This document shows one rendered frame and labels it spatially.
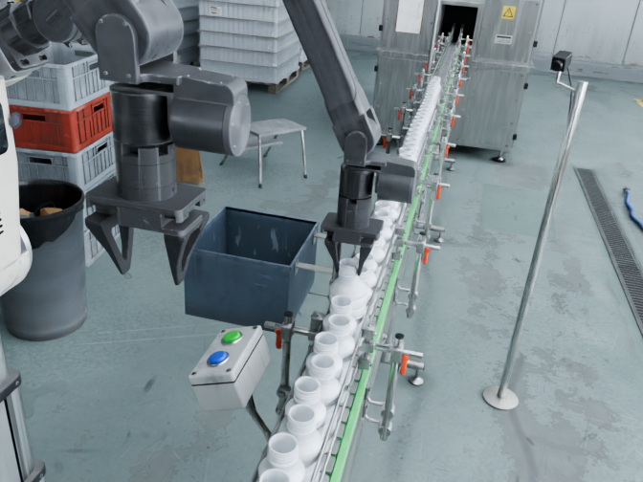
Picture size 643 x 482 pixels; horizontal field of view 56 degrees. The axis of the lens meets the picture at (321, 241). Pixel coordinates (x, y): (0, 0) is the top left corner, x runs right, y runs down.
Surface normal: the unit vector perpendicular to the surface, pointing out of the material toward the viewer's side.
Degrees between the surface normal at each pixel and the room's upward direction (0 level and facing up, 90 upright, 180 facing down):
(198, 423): 0
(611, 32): 90
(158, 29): 76
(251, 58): 91
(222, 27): 90
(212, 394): 90
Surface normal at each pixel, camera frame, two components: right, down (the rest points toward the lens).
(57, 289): 0.67, 0.43
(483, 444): 0.07, -0.89
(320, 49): -0.20, 0.39
